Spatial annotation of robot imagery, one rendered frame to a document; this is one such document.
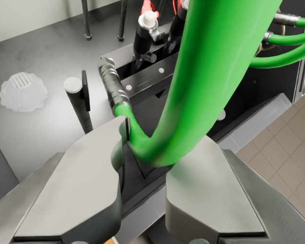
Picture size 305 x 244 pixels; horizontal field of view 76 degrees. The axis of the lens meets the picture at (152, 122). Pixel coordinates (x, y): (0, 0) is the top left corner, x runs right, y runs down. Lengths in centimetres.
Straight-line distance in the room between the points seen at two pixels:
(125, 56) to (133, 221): 30
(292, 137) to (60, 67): 185
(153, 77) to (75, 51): 27
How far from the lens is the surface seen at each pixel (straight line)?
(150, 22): 30
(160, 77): 40
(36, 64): 59
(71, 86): 19
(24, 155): 52
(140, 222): 38
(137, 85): 38
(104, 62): 24
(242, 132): 48
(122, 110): 16
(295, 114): 214
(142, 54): 34
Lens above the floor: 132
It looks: 69 degrees down
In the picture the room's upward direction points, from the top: 40 degrees clockwise
